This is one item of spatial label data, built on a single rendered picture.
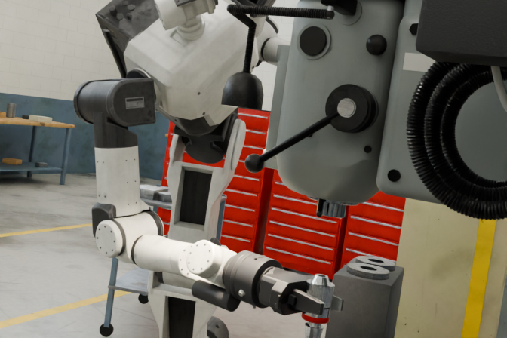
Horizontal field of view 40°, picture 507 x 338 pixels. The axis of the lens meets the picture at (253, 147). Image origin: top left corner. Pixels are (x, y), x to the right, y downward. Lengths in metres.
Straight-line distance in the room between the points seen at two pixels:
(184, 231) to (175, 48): 0.53
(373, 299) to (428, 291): 1.47
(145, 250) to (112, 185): 0.15
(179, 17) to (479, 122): 0.69
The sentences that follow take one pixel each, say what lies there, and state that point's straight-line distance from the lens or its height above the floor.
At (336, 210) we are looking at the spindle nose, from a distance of 1.13.
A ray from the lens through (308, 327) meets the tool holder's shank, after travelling 1.18.
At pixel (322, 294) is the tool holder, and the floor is 1.15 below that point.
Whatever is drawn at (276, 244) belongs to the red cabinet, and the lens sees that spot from 6.34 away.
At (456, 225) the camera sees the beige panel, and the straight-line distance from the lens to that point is 2.86.
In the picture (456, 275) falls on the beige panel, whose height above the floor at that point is 0.90.
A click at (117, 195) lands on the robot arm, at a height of 1.22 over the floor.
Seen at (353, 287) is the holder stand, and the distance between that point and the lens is 1.46.
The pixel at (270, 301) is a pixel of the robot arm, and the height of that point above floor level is 1.13.
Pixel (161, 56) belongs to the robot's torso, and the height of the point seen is 1.52.
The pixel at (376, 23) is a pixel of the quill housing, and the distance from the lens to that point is 1.04.
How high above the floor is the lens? 1.43
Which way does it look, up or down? 3 degrees down
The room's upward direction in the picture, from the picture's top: 8 degrees clockwise
